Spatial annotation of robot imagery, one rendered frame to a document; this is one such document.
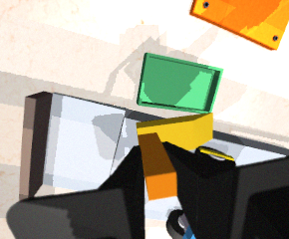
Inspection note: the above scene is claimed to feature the small blue-topped trolley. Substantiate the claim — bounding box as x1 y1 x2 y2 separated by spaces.
165 146 236 239

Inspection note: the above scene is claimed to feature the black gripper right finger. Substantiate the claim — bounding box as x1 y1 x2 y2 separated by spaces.
162 141 289 239

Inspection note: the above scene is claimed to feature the green tray rim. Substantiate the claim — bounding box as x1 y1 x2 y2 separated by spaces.
137 53 223 114

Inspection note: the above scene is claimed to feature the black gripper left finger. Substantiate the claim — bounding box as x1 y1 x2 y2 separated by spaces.
6 145 145 239

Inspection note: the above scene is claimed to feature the green tray floor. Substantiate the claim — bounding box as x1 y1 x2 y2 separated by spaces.
142 58 215 110

